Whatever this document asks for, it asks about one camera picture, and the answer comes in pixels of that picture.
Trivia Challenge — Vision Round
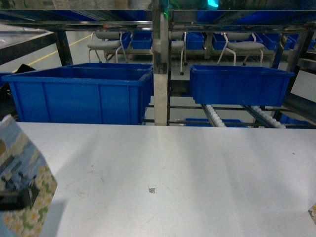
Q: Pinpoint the blue bin on left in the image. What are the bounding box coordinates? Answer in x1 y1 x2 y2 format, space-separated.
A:
2 63 154 125

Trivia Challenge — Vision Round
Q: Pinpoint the small QR sticker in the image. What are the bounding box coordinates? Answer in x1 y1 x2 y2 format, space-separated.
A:
148 185 157 194

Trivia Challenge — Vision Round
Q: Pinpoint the grey chair right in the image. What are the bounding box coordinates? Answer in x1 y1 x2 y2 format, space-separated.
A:
217 32 265 67

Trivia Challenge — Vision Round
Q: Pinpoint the blue bin centre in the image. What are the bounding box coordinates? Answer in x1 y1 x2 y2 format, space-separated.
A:
190 65 295 107

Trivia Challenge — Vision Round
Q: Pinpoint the blue bin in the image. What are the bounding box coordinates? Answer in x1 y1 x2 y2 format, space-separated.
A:
2 63 154 125
190 65 295 107

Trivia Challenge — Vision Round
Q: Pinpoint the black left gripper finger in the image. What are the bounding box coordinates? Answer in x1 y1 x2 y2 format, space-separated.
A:
0 190 31 211

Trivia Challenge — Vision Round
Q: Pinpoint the grey chair left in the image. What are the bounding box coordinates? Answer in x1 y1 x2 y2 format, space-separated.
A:
87 31 131 63

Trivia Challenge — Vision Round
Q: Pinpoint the steel rack post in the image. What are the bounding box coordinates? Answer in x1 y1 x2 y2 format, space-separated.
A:
152 0 169 126

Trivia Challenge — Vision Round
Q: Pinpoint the grey chair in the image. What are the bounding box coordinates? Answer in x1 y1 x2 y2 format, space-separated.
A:
87 31 131 63
217 32 265 67

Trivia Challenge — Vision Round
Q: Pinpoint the flower gift bag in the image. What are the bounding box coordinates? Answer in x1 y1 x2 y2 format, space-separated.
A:
0 115 57 237
308 203 316 224

